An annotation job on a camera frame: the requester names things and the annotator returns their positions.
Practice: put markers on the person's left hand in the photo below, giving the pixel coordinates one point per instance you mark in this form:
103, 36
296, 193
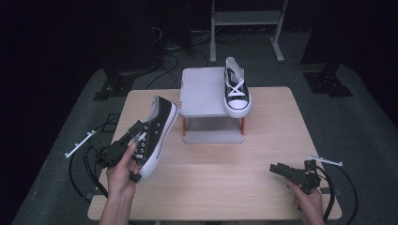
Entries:
120, 179

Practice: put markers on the black canvas sneaker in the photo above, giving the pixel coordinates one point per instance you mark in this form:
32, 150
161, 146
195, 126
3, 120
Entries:
159, 125
237, 89

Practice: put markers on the white metal desk frame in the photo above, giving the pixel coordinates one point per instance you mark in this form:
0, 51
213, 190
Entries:
247, 17

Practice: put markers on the person's right hand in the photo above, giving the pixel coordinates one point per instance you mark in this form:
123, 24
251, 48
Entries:
309, 203

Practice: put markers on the white two-tier shoe rack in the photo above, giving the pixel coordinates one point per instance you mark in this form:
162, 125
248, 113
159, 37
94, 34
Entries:
202, 93

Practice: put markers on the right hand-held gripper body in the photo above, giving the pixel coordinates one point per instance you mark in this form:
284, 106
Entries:
303, 178

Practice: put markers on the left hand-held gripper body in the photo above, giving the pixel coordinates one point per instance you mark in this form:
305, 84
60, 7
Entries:
112, 153

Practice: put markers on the black stand base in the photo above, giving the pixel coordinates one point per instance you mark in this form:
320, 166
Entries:
327, 82
115, 86

